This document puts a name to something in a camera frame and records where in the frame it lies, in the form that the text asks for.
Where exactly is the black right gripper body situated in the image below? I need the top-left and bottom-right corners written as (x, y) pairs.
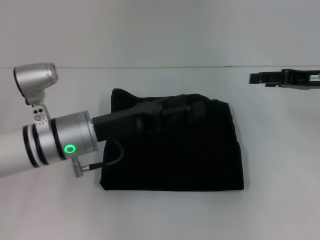
top-left (281, 68), bottom-right (320, 91)

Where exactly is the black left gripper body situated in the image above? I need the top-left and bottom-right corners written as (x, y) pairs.
top-left (91, 94), bottom-right (163, 144)

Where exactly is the black t-shirt with FREE print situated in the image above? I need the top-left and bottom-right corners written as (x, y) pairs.
top-left (99, 87), bottom-right (245, 193)

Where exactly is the left gripper cable with plug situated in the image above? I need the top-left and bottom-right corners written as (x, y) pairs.
top-left (71, 138), bottom-right (125, 178)

